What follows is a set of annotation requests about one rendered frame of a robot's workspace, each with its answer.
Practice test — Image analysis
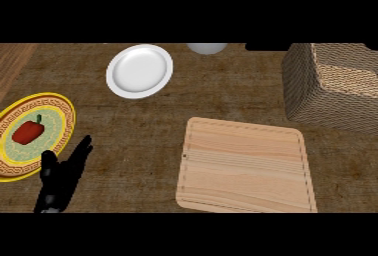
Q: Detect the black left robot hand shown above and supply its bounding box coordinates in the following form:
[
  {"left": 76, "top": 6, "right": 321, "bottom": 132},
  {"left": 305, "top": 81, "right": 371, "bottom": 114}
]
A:
[{"left": 33, "top": 134, "right": 95, "bottom": 214}]

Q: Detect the pale wooden cutting board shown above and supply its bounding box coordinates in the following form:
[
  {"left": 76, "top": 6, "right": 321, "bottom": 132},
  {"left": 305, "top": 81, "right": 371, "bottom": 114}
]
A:
[{"left": 175, "top": 116, "right": 319, "bottom": 214}]

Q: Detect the brown wicker basket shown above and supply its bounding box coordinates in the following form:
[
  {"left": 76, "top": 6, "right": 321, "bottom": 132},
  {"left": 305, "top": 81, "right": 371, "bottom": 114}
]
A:
[{"left": 281, "top": 42, "right": 378, "bottom": 136}]

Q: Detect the red bell pepper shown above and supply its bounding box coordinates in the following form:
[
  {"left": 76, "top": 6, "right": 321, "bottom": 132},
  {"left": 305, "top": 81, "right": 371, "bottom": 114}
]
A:
[{"left": 11, "top": 114, "right": 46, "bottom": 146}]

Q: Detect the yellow patterned plate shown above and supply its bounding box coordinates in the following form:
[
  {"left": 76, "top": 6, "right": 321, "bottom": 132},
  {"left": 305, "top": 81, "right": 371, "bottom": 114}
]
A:
[{"left": 0, "top": 92, "right": 79, "bottom": 183}]

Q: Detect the white plate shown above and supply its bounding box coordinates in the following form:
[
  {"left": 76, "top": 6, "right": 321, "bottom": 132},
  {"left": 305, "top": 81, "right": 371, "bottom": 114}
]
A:
[{"left": 105, "top": 44, "right": 175, "bottom": 100}]

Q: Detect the grey rounded object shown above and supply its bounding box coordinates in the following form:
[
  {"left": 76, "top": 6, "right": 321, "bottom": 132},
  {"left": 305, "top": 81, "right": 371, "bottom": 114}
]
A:
[{"left": 185, "top": 42, "right": 229, "bottom": 56}]

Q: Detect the black appliance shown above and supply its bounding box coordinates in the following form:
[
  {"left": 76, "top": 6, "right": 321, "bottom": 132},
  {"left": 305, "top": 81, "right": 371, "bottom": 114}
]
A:
[{"left": 244, "top": 42, "right": 296, "bottom": 52}]

